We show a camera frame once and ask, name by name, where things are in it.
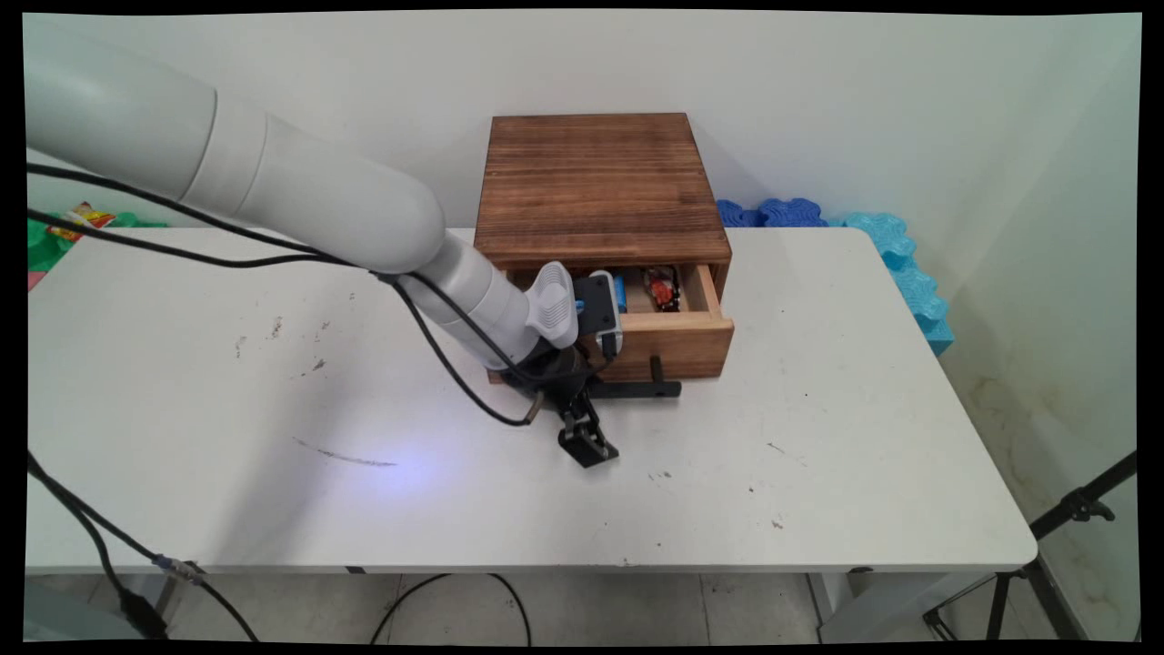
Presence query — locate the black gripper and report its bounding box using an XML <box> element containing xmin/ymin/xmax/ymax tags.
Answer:
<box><xmin>502</xmin><ymin>338</ymin><xmax>621</xmax><ymax>469</ymax></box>

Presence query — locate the wooden drawer with black handle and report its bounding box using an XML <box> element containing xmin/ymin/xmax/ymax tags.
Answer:
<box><xmin>487</xmin><ymin>263</ymin><xmax>737</xmax><ymax>399</ymax></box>

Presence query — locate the red black packet in drawer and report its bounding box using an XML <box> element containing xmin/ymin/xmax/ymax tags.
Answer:
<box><xmin>644</xmin><ymin>267</ymin><xmax>682</xmax><ymax>314</ymax></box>

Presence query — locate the brown wooden drawer cabinet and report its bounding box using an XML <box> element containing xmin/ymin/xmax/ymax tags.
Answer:
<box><xmin>472</xmin><ymin>113</ymin><xmax>734</xmax><ymax>315</ymax></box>

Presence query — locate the dark blue foam mat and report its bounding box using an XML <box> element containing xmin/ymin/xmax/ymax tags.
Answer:
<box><xmin>717</xmin><ymin>197</ymin><xmax>830</xmax><ymax>229</ymax></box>

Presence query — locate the white table leg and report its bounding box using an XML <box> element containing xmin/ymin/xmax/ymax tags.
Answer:
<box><xmin>805</xmin><ymin>570</ymin><xmax>910</xmax><ymax>643</ymax></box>
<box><xmin>150</xmin><ymin>573</ymin><xmax>185</xmax><ymax>629</ymax></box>

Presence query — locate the light blue foam mat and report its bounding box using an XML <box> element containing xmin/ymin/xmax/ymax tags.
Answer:
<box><xmin>826</xmin><ymin>212</ymin><xmax>955</xmax><ymax>358</ymax></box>

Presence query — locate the black tripod stand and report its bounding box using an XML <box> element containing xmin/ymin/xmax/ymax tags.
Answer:
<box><xmin>922</xmin><ymin>450</ymin><xmax>1139</xmax><ymax>642</ymax></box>

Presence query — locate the red yellow snack packet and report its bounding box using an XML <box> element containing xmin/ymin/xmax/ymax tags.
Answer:
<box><xmin>47</xmin><ymin>201</ymin><xmax>118</xmax><ymax>243</ymax></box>

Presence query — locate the green plastic object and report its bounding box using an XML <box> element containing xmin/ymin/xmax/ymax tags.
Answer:
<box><xmin>27</xmin><ymin>212</ymin><xmax>170</xmax><ymax>273</ymax></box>

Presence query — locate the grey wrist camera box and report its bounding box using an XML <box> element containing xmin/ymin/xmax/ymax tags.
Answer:
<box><xmin>572</xmin><ymin>270</ymin><xmax>627</xmax><ymax>358</ymax></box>

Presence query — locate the black floor cable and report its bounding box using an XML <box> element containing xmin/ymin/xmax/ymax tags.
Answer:
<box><xmin>370</xmin><ymin>572</ymin><xmax>534</xmax><ymax>645</ymax></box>

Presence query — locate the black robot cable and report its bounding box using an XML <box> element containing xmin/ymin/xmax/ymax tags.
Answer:
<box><xmin>27</xmin><ymin>209</ymin><xmax>547</xmax><ymax>428</ymax></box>
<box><xmin>27</xmin><ymin>162</ymin><xmax>583</xmax><ymax>383</ymax></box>

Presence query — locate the black cable with connector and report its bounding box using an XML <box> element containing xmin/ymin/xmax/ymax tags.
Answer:
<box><xmin>27</xmin><ymin>451</ymin><xmax>261</xmax><ymax>643</ymax></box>

